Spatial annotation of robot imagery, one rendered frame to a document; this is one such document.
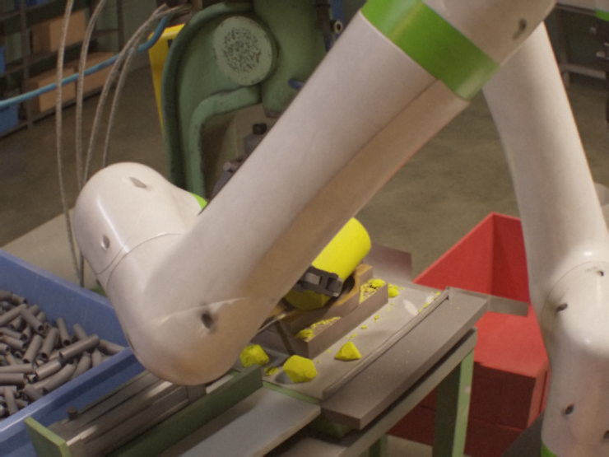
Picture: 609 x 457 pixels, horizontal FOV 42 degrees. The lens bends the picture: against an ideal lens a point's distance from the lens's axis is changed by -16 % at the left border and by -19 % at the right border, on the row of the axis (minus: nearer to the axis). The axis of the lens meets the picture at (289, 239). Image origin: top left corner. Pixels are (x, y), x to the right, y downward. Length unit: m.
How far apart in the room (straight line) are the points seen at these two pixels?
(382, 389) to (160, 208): 0.34
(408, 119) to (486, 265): 1.44
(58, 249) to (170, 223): 0.81
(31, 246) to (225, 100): 0.68
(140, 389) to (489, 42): 0.51
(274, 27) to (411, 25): 0.36
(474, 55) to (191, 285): 0.29
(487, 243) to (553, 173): 1.20
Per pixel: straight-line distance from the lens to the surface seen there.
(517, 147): 0.87
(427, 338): 1.10
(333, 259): 1.08
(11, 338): 1.21
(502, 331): 2.00
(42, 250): 1.61
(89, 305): 1.18
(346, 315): 1.10
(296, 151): 0.67
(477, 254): 2.01
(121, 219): 0.80
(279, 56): 0.98
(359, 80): 0.65
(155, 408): 0.92
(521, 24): 0.66
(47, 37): 6.66
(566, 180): 0.87
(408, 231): 3.85
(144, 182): 0.82
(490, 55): 0.65
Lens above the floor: 1.56
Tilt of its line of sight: 24 degrees down
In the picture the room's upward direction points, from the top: 5 degrees counter-clockwise
